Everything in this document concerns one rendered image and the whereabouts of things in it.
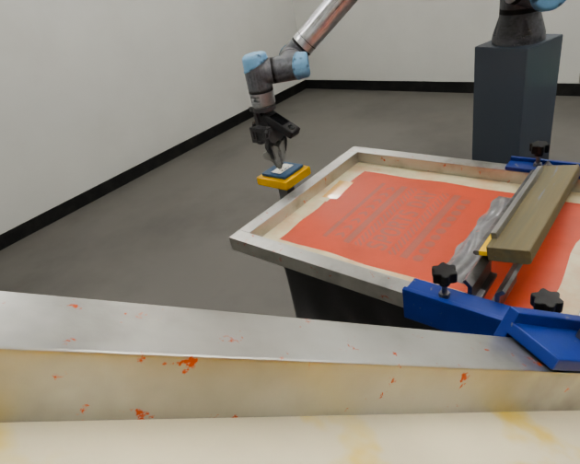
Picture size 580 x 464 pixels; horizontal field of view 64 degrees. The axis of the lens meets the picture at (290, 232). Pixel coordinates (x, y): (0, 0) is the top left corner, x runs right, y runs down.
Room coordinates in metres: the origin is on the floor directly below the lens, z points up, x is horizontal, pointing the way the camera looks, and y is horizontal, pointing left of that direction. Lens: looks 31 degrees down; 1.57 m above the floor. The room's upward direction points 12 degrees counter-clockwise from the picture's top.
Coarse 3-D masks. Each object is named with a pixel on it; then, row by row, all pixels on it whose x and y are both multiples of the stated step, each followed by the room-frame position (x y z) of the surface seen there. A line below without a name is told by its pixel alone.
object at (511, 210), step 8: (536, 168) 0.88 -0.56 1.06; (536, 176) 0.86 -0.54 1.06; (528, 184) 0.82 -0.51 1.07; (520, 192) 0.80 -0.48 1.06; (520, 200) 0.78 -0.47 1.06; (512, 208) 0.75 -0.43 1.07; (504, 216) 0.73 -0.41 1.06; (496, 224) 0.71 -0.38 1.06; (504, 224) 0.71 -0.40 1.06; (496, 232) 0.68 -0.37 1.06
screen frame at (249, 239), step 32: (352, 160) 1.33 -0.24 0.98; (384, 160) 1.29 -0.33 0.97; (416, 160) 1.22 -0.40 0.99; (448, 160) 1.16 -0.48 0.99; (256, 224) 1.04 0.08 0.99; (256, 256) 0.94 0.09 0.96; (288, 256) 0.86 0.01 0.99; (320, 256) 0.83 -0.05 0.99; (352, 288) 0.74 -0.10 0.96; (384, 288) 0.69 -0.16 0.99
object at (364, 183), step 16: (368, 176) 1.24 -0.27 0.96; (384, 176) 1.22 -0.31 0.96; (352, 192) 1.16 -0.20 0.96; (368, 192) 1.14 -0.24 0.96; (448, 192) 1.05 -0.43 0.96; (464, 192) 1.03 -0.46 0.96; (480, 192) 1.01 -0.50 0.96; (496, 192) 1.00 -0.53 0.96; (480, 208) 0.94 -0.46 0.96; (576, 208) 0.86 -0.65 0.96; (464, 224) 0.89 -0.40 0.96; (560, 224) 0.81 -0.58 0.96; (576, 224) 0.80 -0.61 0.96; (544, 240) 0.77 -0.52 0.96; (560, 240) 0.76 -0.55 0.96; (576, 240) 0.75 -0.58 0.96
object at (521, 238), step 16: (544, 176) 0.86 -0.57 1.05; (560, 176) 0.84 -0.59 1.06; (576, 176) 0.84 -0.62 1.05; (528, 192) 0.81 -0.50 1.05; (544, 192) 0.79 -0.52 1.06; (560, 192) 0.77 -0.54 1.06; (528, 208) 0.75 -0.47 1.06; (544, 208) 0.73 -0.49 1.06; (560, 208) 0.74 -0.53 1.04; (512, 224) 0.71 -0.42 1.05; (528, 224) 0.70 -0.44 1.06; (544, 224) 0.68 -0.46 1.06; (496, 240) 0.68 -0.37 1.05; (512, 240) 0.66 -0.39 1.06; (528, 240) 0.65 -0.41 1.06; (496, 256) 0.65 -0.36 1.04; (512, 256) 0.63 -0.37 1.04; (528, 256) 0.62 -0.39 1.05
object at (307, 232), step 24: (312, 216) 1.07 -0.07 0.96; (336, 216) 1.05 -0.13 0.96; (288, 240) 0.98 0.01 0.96; (312, 240) 0.96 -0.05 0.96; (336, 240) 0.94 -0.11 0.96; (456, 240) 0.83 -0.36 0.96; (384, 264) 0.80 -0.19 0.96; (408, 264) 0.79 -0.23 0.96; (432, 264) 0.77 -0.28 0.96; (504, 264) 0.72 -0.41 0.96; (528, 264) 0.71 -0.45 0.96; (552, 264) 0.69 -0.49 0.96; (456, 288) 0.68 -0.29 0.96; (528, 288) 0.64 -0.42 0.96; (552, 288) 0.63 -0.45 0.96
